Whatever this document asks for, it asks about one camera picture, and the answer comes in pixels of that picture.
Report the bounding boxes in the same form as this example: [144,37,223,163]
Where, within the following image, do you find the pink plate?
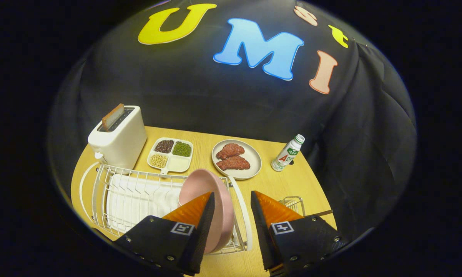
[178,169,235,254]

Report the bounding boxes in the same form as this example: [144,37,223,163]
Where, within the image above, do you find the beige plate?
[212,139,262,180]

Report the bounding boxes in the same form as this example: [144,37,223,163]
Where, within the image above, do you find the brown meat piece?
[216,143,245,160]
[216,155,251,171]

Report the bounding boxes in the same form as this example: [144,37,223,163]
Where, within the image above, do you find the white wire dish rack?
[79,162,253,255]

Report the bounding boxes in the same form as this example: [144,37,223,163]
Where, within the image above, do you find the dark red beans pile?
[155,140,174,154]

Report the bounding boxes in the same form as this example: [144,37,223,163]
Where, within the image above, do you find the green beans pile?
[172,142,192,157]

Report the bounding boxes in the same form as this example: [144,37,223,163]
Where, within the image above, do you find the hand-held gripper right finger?
[250,190,349,277]

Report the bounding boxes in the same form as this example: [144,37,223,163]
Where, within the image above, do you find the white drip tray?
[106,174,185,233]

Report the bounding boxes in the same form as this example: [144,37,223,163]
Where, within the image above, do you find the white plastic drink bottle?
[271,134,306,172]

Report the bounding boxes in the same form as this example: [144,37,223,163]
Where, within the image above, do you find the yellow soybeans pile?
[150,154,168,169]

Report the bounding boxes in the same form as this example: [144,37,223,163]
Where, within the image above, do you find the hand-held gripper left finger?
[114,192,215,277]

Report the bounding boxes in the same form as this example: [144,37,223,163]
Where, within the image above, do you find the metal wire basket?
[278,196,306,217]

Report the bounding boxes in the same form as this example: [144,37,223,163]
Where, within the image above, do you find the white toaster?
[88,106,148,170]

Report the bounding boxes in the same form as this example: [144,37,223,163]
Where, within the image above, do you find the white divided tray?
[147,137,194,174]

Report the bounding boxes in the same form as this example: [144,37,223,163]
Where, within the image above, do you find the brown toast slice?
[101,103,125,131]

